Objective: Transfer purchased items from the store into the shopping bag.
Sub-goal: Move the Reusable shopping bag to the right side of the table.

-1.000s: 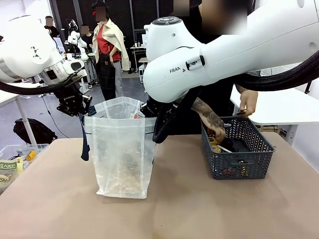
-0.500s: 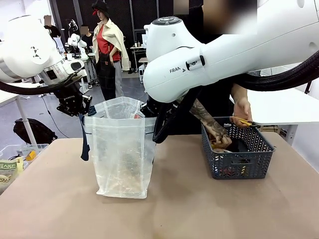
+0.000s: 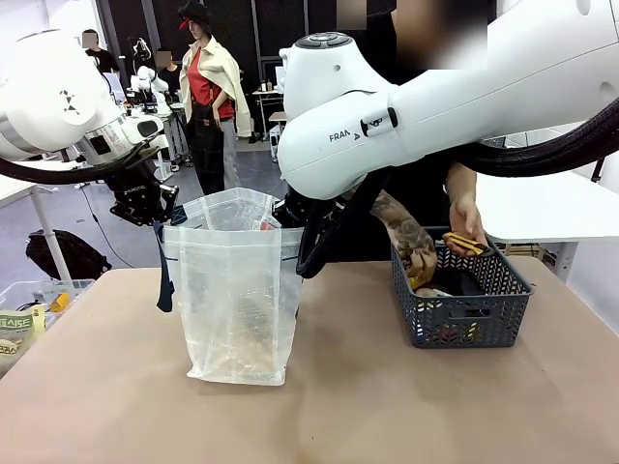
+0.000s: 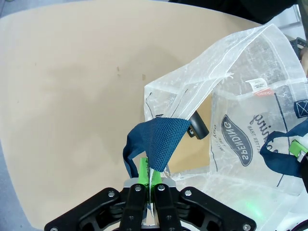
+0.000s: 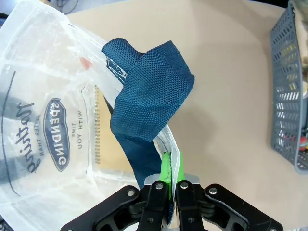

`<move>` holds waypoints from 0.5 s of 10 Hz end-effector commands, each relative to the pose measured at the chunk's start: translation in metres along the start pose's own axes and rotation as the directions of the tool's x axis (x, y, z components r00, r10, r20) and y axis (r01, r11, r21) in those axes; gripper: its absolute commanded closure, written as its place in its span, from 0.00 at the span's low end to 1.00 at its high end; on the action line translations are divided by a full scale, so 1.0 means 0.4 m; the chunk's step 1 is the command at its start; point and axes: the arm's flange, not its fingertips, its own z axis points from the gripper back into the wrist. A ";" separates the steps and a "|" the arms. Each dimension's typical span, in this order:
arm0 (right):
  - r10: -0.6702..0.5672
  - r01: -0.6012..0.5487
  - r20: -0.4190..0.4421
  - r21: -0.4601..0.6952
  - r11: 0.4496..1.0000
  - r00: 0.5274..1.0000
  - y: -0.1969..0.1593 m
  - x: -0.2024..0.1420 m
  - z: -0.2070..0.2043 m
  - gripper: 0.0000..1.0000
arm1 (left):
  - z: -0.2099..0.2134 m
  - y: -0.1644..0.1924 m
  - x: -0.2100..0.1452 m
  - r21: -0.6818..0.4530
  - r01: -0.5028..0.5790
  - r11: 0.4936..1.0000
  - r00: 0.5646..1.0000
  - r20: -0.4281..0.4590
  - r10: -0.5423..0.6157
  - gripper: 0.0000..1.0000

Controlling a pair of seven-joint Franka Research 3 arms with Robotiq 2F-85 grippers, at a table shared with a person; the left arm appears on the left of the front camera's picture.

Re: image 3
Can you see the person in black T-shirt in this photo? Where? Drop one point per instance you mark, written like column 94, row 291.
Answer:
column 421, row 193

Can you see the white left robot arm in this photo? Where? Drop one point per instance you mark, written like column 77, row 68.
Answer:
column 53, row 106

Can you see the red and black packet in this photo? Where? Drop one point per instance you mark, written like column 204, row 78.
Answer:
column 263, row 225

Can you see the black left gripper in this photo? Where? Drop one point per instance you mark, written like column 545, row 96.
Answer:
column 135, row 191

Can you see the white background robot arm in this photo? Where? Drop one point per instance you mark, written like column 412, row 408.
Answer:
column 150, row 82

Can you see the white side table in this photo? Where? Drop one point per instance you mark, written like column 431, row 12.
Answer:
column 532, row 212

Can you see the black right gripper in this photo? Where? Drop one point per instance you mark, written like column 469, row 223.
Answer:
column 309, row 212

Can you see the clear plastic crate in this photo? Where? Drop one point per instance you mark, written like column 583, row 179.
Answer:
column 79, row 287

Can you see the standing person in black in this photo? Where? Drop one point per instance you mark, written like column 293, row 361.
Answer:
column 99, row 55

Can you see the yellow snack item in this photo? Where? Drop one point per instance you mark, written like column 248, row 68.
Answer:
column 418, row 282

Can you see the black slanted stand pole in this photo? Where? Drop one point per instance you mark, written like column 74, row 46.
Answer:
column 599, row 170

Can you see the black backpack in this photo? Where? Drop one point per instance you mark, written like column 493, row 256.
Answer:
column 67, row 253

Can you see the bare left hand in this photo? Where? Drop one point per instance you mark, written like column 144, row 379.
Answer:
column 466, row 217

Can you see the dark grey plastic basket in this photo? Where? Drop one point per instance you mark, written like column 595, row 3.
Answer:
column 464, row 319

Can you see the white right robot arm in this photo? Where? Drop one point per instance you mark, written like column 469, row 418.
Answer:
column 435, row 116

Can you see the tattooed right forearm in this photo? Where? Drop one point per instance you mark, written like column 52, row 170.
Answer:
column 401, row 222

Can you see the small yellow packet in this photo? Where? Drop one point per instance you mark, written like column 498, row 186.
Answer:
column 59, row 302

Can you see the tattooed right hand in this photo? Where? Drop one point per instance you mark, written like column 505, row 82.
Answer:
column 423, row 263

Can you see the mannequin with cream jacket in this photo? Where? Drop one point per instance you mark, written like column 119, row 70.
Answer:
column 213, row 96

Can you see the translucent white shopping bag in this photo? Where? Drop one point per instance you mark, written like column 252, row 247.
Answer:
column 227, row 290

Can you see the white table with leg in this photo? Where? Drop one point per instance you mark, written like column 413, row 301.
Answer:
column 46, row 222

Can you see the yellow and black packet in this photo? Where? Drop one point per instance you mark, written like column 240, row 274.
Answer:
column 464, row 244

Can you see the beige green-lettered snack pack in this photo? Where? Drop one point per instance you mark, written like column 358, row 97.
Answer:
column 19, row 325

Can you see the background person black shirt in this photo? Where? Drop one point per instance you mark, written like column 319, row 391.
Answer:
column 169, row 77

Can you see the bare left forearm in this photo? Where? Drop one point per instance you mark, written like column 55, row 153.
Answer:
column 459, row 183

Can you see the beige round item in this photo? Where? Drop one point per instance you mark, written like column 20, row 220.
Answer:
column 433, row 292

